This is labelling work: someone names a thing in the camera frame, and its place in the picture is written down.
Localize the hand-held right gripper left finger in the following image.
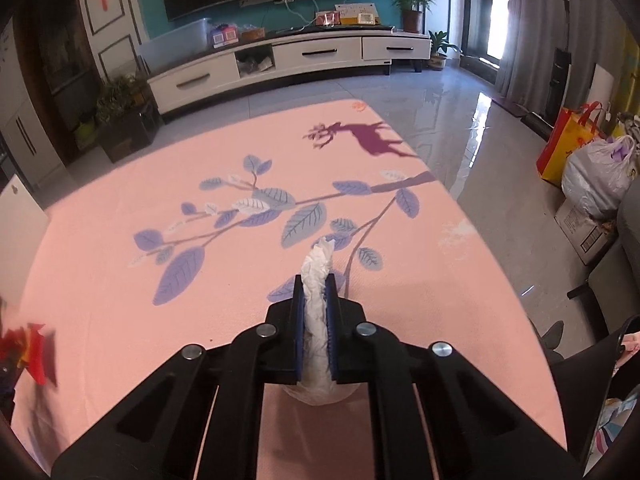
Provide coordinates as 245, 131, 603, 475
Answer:
52, 275, 307, 480

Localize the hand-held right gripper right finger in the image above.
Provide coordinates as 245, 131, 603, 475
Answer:
326, 277, 583, 480

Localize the white tissue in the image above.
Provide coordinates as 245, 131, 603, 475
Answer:
285, 237, 361, 406

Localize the black trash bin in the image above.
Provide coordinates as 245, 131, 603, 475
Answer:
565, 312, 640, 461

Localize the pink printed tablecloth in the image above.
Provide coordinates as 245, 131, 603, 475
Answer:
10, 100, 568, 480

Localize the red wrapper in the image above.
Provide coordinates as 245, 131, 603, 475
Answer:
0, 322, 58, 386

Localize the cardboard box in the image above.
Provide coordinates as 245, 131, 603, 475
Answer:
554, 197, 618, 266

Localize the white TV cabinet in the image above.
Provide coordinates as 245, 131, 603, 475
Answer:
147, 30, 432, 113

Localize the leafy green plant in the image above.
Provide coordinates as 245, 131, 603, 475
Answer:
95, 72, 151, 126

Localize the yellow red shopping bag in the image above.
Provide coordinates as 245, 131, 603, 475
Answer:
536, 101, 608, 188

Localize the small potted plant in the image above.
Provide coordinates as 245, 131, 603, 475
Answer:
427, 30, 463, 71

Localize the white plastic bag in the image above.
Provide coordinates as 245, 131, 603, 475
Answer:
561, 135, 638, 221

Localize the grey sofa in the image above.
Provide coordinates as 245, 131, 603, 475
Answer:
587, 190, 640, 341

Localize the translucent storage bin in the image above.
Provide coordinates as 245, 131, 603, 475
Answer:
137, 17, 211, 68

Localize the yellow desk calendar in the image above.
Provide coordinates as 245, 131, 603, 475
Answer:
335, 2, 377, 26

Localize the tall potted plant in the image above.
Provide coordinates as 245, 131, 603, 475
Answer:
390, 0, 436, 34

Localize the grey curtain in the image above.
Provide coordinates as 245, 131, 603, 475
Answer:
495, 0, 566, 106

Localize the dark wooden display cabinet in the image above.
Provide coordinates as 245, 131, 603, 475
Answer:
15, 0, 101, 91

